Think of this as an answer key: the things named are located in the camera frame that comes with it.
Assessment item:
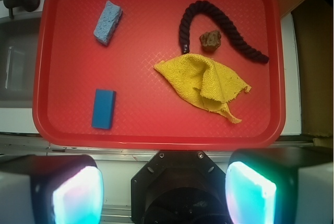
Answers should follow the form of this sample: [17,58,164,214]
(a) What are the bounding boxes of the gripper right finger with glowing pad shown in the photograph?
[225,147,333,223]

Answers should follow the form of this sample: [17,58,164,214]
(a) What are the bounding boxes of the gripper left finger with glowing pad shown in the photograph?
[1,155,104,223]

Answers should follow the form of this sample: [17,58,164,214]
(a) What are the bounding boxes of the light blue sponge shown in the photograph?
[93,0,123,46]

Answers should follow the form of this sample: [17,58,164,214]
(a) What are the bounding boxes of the dark blue rectangular block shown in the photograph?
[91,89,116,129]

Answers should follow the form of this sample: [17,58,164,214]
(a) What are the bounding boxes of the yellow woven cloth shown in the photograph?
[154,53,252,124]

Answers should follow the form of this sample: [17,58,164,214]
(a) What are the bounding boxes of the red plastic tray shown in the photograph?
[32,0,285,151]

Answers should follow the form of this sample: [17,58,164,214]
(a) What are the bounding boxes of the brown rock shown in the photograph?
[199,30,221,52]

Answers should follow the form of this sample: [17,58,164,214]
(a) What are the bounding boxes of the brown cardboard box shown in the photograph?
[278,0,333,148]

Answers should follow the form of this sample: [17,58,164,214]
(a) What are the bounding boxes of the dark purple rope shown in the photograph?
[178,1,270,65]

